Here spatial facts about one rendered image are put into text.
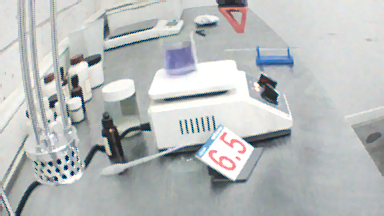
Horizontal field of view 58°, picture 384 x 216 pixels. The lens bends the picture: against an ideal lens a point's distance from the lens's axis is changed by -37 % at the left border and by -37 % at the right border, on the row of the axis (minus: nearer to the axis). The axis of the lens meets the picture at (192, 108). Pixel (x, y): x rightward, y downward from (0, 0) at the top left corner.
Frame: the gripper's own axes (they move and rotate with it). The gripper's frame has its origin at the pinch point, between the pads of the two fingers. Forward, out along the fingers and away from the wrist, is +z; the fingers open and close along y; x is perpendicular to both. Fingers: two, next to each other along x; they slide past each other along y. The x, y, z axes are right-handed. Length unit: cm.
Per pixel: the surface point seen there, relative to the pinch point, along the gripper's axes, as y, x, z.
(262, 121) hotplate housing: 43.6, 6.1, 3.9
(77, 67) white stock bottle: 17.8, -33.9, -1.5
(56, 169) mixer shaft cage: 81, -6, -9
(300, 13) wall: -114, 22, 16
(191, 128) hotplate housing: 44.9, -3.4, 3.2
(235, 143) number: 47.6, 2.5, 4.8
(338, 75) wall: -117, 41, 52
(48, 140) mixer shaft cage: 80, -6, -11
